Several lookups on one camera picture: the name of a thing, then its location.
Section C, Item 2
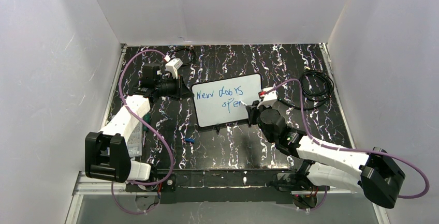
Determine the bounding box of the white whiteboard black frame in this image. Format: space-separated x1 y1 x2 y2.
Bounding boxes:
191 73 262 128

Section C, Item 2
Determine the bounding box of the blue marker cap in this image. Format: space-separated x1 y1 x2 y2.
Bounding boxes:
184 138 195 144

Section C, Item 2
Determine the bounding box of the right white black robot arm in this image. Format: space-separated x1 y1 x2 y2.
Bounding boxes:
246 101 405 209

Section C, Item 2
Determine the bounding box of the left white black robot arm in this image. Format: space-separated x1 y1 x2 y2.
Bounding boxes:
85 58 193 183

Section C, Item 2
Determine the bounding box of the clear plastic parts box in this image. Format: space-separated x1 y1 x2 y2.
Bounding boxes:
126 123 143 158

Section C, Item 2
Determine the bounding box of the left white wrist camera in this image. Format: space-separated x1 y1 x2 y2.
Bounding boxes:
164 55 183 79

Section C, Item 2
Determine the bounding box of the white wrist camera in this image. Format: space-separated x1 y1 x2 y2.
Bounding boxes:
164 55 183 79
257 87 277 108

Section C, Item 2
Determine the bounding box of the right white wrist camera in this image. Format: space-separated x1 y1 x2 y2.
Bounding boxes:
257 87 277 108

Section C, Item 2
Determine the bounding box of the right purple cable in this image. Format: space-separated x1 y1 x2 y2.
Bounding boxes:
259 78 430 212

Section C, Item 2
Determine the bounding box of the purple cable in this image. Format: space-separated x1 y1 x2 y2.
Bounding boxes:
259 78 430 212
110 49 176 215

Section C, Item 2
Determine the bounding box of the small coiled black cable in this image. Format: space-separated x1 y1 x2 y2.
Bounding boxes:
171 47 198 68

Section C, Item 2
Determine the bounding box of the large coiled black cable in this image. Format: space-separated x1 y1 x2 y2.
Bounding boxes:
274 66 335 111

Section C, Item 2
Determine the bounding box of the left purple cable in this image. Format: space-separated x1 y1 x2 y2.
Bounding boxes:
110 49 176 215

